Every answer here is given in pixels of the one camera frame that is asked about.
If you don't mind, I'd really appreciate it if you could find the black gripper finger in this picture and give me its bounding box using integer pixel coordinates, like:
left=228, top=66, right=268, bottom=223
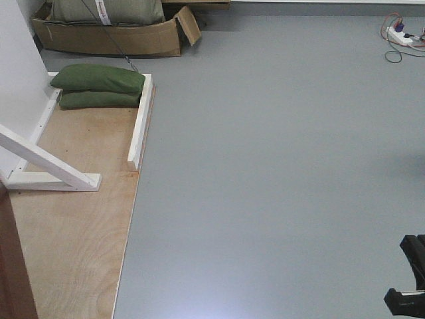
left=400, top=235, right=424, bottom=290
left=384, top=288, right=424, bottom=316

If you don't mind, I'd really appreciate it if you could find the white power strip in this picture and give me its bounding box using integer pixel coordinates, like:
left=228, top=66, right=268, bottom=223
left=386, top=27, right=413, bottom=46

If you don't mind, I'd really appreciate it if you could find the purple plug adapter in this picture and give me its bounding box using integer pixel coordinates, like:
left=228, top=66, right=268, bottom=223
left=393, top=22, right=404, bottom=33

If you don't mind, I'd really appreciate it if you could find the open flat cardboard box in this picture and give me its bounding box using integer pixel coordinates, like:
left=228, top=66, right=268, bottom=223
left=31, top=3, right=201, bottom=57

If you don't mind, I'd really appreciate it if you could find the plywood floor platform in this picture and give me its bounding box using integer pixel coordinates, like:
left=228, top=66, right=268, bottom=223
left=10, top=108, right=139, bottom=318

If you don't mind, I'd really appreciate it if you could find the upper green sandbag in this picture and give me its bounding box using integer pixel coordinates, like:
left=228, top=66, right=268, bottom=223
left=50, top=64, right=145, bottom=93

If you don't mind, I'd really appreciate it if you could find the green sandbag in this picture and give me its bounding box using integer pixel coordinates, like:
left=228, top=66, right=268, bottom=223
left=59, top=90, right=141, bottom=110
left=50, top=64, right=145, bottom=93

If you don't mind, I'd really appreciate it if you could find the lower green sandbag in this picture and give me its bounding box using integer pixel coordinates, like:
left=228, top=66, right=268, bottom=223
left=59, top=90, right=141, bottom=110

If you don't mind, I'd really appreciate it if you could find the large olive woven sack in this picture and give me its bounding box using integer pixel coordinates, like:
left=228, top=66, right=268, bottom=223
left=50, top=0, right=165, bottom=26

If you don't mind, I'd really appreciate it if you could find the white wooden edge rail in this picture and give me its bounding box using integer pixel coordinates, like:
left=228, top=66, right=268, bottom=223
left=127, top=74, right=154, bottom=171

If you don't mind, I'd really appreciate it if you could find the thin dark tether rope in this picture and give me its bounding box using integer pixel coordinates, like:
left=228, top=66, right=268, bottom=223
left=81, top=0, right=142, bottom=74

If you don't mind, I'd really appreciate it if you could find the white diagonal brace frame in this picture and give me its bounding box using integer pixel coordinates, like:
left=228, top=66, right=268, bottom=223
left=1, top=126, right=102, bottom=191

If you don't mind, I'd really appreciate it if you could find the white door frame panel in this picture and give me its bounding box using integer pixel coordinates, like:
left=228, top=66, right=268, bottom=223
left=0, top=0, right=51, bottom=179

